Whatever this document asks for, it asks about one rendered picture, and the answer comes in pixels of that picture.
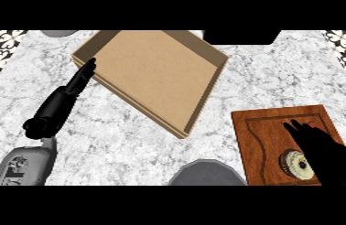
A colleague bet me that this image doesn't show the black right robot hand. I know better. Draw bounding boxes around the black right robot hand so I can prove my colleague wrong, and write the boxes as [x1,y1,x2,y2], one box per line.
[282,119,346,187]

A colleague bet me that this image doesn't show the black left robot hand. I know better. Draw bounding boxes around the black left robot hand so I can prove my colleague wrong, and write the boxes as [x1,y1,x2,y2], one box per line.
[21,57,98,141]

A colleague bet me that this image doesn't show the brown wooden cutting board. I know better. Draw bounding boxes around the brown wooden cutting board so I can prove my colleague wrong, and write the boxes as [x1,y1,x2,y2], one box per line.
[228,104,346,187]

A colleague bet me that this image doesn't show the open cardboard box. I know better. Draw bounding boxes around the open cardboard box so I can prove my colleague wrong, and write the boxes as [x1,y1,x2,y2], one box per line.
[70,29,228,140]

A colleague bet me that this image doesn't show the grey round object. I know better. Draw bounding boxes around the grey round object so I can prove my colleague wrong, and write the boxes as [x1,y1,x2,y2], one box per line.
[39,29,79,38]

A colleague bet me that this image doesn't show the grey rounded object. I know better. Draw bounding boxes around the grey rounded object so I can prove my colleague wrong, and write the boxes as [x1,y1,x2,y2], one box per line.
[166,158,248,187]

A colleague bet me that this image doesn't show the black appliance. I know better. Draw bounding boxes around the black appliance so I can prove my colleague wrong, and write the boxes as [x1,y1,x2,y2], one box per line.
[200,29,282,46]

